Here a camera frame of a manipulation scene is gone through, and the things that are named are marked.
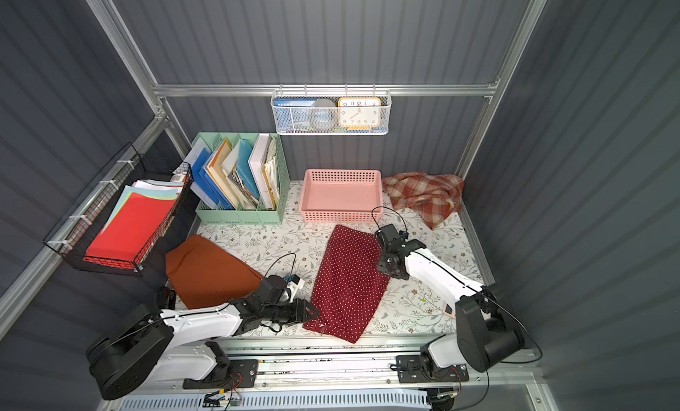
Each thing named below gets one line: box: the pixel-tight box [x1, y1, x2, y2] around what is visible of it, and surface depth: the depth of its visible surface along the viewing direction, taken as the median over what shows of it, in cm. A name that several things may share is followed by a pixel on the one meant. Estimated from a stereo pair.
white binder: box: [247, 132, 274, 210], surface depth 98 cm
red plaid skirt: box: [382, 171, 464, 231], surface depth 113 cm
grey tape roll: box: [309, 98, 339, 132], surface depth 89 cm
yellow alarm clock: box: [338, 96, 382, 132], surface depth 90 cm
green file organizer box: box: [192, 131, 291, 225], surface depth 103 cm
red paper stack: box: [83, 192, 178, 270], surface depth 69 cm
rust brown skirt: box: [165, 234, 264, 311], surface depth 96 cm
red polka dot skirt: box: [302, 224, 391, 344], surface depth 90 cm
